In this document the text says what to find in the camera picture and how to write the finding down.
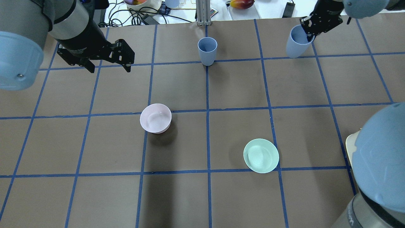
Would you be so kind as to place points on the pink bowl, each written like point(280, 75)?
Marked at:
point(156, 118)

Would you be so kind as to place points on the red mango fruit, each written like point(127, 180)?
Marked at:
point(241, 4)

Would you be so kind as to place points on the aluminium frame post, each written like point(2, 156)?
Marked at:
point(203, 12)

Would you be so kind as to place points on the small remote control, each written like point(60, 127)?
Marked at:
point(213, 12)

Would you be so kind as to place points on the black power brick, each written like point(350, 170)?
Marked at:
point(100, 10)

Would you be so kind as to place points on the green bowl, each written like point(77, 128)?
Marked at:
point(261, 156)

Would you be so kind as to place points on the black power adapter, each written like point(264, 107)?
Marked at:
point(289, 10)

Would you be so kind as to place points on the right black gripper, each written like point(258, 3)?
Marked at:
point(326, 16)

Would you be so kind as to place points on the bowl of coloured blocks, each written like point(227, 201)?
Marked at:
point(146, 5)

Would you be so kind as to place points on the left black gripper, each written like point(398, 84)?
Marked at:
point(84, 39)

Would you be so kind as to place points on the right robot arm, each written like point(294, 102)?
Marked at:
point(377, 156)

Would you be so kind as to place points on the white toaster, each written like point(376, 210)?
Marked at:
point(350, 145)

